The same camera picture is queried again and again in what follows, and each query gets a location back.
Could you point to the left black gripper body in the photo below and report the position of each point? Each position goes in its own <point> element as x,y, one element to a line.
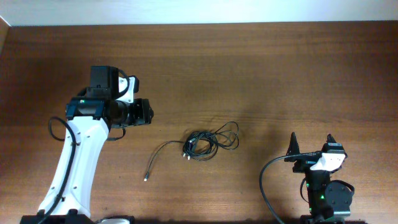
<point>132,114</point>

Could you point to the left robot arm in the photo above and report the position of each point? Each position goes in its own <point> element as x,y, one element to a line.
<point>106,103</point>

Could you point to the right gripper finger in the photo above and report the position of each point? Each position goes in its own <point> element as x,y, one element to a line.
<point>293,148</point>
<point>330,139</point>

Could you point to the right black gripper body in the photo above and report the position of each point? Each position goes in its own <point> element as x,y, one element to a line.
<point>304,163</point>

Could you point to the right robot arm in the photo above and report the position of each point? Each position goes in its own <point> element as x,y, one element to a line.
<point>328,200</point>

